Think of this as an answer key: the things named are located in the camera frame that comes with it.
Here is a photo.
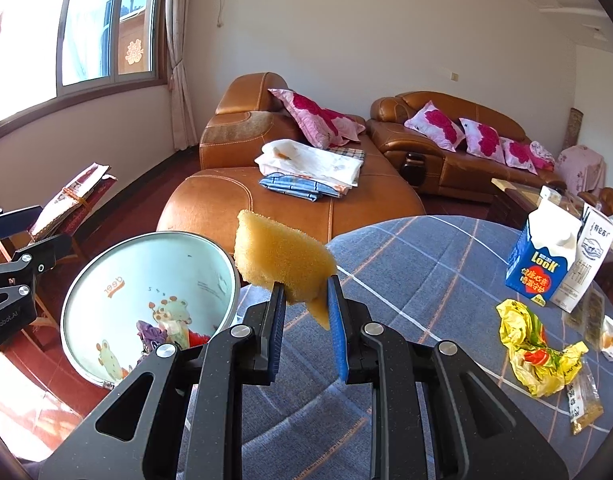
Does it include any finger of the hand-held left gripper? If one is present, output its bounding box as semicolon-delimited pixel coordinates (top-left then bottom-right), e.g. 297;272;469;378
0;204;46;240
14;233;73;276

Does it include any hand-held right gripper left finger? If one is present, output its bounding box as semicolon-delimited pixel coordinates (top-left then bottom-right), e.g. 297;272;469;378
39;280;288;480

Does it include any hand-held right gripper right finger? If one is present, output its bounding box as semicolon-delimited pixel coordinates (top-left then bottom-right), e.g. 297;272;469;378
326;275;569;480

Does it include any yellow sponge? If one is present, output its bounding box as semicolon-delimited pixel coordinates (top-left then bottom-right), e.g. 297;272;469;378
234;209;338;332

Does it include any light blue cartoon bin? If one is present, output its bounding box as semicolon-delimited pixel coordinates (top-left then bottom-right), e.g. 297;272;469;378
60;231;238;391

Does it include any purple wrapper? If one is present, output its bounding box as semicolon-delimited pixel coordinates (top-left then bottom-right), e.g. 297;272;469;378
138;321;176;351

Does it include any wooden chair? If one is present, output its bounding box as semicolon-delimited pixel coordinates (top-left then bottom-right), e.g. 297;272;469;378
0;230;84;351

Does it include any flat tied cardboard bundle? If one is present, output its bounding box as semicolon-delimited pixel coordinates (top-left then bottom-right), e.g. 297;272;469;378
29;162;117;242

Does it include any blue plaid tablecloth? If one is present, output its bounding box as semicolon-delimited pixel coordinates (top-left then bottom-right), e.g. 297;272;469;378
176;215;613;480

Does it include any orange leather chaise sofa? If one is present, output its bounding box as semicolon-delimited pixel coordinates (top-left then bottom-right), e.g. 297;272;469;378
156;72;427;248

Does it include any blue striped folded cloth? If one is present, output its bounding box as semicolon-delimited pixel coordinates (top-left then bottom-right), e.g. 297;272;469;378
259;172;357;203

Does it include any white folded cloth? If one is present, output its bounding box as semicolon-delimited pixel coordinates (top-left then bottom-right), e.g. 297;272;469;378
255;139;366;191

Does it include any brown leather long sofa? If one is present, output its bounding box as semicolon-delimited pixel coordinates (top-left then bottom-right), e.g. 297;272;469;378
366;91;567;206

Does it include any yellow crumpled wrapper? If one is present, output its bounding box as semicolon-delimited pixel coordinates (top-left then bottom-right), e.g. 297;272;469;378
496;299;589;398

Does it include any window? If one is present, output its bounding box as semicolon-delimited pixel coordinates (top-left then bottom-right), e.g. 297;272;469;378
0;0;168;143

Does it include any blue white gable carton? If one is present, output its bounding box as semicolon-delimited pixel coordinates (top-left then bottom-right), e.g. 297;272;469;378
505;199;584;307

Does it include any large pink floral pillow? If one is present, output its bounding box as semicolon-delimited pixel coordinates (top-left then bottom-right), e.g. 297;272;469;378
269;88;367;150

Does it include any beige curtain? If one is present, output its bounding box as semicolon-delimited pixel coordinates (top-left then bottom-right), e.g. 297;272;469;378
164;0;200;151

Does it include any wooden coffee table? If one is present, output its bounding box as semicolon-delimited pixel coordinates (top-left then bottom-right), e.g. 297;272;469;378
490;177;569;221

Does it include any pink floral cushion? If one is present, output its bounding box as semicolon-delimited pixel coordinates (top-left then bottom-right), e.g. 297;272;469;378
404;101;466;152
501;137;539;175
459;117;507;165

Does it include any clear patterned snack packet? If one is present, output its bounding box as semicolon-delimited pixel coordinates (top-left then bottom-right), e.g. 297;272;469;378
583;289;608;352
562;302;593;332

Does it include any clear golden sachet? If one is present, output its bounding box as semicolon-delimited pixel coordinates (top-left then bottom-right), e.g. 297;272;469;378
567;360;605;436

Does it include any white milk carton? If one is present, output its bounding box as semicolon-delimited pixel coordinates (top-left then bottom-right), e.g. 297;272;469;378
553;205;613;313

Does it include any small white orange packet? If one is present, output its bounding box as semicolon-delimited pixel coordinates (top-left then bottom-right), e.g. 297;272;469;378
599;316;613;362

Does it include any pink floral cover cloth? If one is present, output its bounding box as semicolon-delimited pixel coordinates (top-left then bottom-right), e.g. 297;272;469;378
556;145;607;206

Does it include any brown leather armchair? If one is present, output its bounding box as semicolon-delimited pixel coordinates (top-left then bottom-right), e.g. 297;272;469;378
579;187;613;221

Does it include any tall woven column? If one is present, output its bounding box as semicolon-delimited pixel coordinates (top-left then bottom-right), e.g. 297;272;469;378
566;107;584;153

